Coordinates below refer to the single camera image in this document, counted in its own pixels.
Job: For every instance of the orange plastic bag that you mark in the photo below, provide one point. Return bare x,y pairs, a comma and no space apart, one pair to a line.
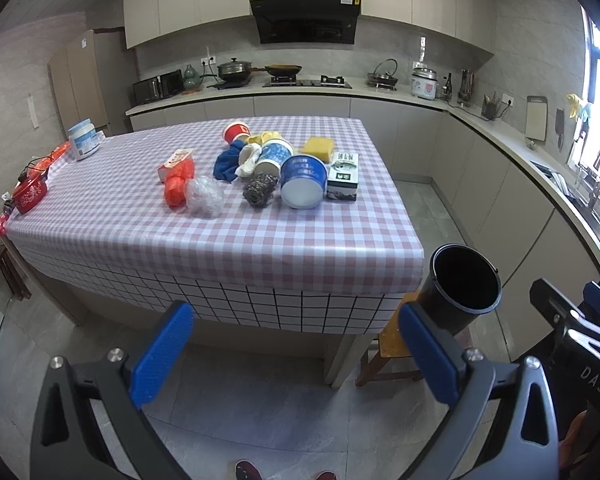
176,181

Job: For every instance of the green ceramic vase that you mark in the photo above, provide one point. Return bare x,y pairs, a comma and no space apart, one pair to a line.
191,79

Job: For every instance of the black microwave oven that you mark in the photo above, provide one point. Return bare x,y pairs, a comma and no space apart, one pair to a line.
158,88

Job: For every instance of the dark glass bottle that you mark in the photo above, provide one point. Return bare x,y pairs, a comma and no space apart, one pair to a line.
447,88

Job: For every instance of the kettle on small burner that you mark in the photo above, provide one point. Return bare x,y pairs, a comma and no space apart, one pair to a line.
384,75

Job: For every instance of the person's right hand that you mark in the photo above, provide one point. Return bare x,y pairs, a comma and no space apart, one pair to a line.
565,446

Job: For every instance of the black trash bin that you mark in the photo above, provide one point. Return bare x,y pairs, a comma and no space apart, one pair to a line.
461,285

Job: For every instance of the white blue canister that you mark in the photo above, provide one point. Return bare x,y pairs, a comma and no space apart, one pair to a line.
84,139

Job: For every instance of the blue white paper bowl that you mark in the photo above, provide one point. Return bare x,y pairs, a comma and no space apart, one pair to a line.
303,181

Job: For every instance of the white rice cooker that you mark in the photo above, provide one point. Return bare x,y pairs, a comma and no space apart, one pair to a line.
424,83

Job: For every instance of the beige refrigerator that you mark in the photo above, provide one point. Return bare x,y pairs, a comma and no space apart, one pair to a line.
93,77

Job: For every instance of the red white snack box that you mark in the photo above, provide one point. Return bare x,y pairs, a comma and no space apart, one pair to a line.
172,162

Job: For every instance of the dark red shoe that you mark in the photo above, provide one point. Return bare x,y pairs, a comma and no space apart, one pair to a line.
244,470

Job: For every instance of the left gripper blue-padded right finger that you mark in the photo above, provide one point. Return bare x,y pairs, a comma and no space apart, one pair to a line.
522,442

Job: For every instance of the black range hood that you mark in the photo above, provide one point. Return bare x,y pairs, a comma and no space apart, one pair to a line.
306,21

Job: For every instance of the wooden stool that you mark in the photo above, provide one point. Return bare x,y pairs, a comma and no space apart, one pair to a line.
387,354

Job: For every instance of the black gas stove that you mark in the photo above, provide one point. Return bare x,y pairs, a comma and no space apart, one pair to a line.
322,81

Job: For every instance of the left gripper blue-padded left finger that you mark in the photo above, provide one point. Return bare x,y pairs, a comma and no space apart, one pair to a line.
66,439

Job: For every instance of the blue white paper cup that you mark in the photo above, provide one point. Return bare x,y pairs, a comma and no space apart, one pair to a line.
272,156

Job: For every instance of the red white paper cup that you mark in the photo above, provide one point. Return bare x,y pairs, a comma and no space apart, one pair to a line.
236,131

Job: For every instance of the white cutting board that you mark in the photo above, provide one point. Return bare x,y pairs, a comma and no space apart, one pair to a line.
536,118

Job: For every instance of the blue cloth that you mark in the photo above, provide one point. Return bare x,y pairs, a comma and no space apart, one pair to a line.
228,161

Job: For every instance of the yellow sponge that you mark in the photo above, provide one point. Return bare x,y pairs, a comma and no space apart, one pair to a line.
319,147

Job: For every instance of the green white carton box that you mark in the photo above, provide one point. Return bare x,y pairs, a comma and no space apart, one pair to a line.
342,181

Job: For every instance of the utensil holder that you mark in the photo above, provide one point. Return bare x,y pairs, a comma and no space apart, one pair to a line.
490,106

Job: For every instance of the knife block with utensils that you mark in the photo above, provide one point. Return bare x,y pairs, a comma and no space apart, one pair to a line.
467,86

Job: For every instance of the clear plastic wrap ball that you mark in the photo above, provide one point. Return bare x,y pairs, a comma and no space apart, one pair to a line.
204,197

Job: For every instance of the lidded black pan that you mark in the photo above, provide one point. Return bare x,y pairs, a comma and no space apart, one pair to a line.
237,71

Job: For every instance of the red pot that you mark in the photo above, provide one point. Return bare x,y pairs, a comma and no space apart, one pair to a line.
30,190

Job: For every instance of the steel wool scrubber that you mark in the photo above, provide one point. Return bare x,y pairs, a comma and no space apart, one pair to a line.
258,192

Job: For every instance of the pink checkered tablecloth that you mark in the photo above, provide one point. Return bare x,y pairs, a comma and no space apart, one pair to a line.
339,268

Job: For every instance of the wok with handle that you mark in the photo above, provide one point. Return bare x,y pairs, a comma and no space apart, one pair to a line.
285,71

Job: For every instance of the black cleaver knife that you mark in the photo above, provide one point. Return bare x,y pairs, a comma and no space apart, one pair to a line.
560,127

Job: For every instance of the yellow cloth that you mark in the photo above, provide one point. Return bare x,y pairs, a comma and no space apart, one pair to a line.
263,137

